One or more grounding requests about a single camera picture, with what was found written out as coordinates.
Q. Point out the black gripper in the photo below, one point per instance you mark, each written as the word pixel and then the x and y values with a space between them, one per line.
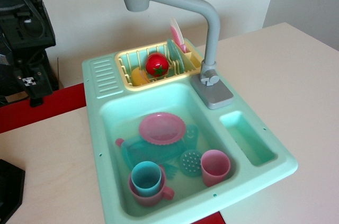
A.
pixel 26 32

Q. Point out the grey toy faucet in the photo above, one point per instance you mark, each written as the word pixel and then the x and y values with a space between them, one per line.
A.
pixel 208 85

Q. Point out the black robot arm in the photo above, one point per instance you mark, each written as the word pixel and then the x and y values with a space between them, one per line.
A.
pixel 9 84

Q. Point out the yellow dish drying rack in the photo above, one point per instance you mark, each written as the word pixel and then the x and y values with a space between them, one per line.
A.
pixel 130 59

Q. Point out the teal toy tray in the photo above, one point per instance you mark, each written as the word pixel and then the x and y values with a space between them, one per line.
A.
pixel 137 150

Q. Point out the red toy tomato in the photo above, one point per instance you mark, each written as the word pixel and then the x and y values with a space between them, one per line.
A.
pixel 157 64

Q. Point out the pink scalloped toy plate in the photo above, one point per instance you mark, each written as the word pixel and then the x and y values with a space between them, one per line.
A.
pixel 162 128

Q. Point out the teal plate in rack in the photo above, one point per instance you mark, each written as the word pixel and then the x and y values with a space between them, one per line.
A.
pixel 176 55

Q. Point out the blue toy cup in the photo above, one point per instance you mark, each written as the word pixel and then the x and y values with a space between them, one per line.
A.
pixel 146 177

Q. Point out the mint green toy sink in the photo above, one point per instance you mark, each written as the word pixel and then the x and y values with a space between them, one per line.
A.
pixel 258 159

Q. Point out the pink white utensils in rack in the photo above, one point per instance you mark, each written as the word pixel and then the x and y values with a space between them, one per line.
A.
pixel 177 35

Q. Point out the teal toy fork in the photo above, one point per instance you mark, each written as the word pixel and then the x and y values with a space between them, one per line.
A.
pixel 170 170

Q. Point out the teal smiley spatula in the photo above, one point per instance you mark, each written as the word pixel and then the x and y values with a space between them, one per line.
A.
pixel 191 136

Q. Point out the pink toy mug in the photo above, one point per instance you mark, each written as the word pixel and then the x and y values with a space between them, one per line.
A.
pixel 165 192

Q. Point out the teal slotted skimmer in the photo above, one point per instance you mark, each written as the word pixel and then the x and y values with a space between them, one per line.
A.
pixel 190 163

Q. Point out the pink toy cup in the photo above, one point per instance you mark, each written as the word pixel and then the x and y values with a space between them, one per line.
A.
pixel 215 165

